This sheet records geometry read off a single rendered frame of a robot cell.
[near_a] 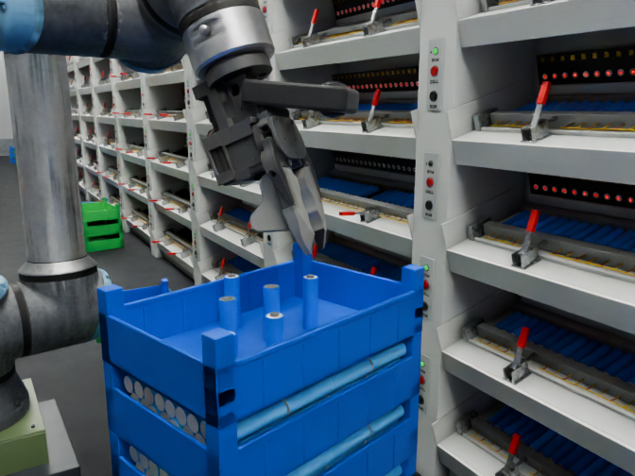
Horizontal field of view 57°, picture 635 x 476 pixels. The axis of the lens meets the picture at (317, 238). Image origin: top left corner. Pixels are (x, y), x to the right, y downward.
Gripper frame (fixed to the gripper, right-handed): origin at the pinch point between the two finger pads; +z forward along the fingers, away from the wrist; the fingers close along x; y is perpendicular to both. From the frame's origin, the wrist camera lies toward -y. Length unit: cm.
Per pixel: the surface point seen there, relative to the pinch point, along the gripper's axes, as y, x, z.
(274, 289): 6.3, 1.1, 3.7
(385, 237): 10, -62, 5
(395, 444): 2.0, -6.4, 26.0
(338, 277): 4.6, -14.3, 5.9
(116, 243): 188, -197, -33
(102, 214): 185, -191, -49
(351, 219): 18, -70, -1
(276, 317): 3.2, 8.7, 5.7
